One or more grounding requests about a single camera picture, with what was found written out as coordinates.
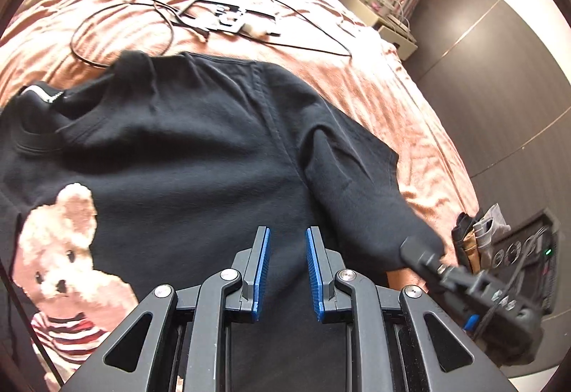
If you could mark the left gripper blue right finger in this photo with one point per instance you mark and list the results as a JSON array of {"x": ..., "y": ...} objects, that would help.
[{"x": 330, "y": 305}]

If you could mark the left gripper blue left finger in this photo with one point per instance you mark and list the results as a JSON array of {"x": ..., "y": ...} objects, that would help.
[{"x": 252, "y": 264}]

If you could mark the black printed t-shirt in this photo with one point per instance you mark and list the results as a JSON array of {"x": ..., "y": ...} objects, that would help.
[{"x": 159, "y": 172}]

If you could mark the folded grey shirt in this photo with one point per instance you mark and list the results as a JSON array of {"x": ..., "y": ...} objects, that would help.
[{"x": 490, "y": 228}]

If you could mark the folded black shirt bottom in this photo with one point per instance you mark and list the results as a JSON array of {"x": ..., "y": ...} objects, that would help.
[{"x": 463, "y": 226}]

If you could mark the dark wood wardrobe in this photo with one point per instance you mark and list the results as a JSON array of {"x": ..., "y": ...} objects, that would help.
[{"x": 505, "y": 103}]

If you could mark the white bedside cabinet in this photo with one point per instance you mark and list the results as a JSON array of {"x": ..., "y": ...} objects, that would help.
[{"x": 387, "y": 25}]

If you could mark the brown bed blanket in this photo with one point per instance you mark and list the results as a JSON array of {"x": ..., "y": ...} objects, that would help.
[{"x": 65, "y": 42}]

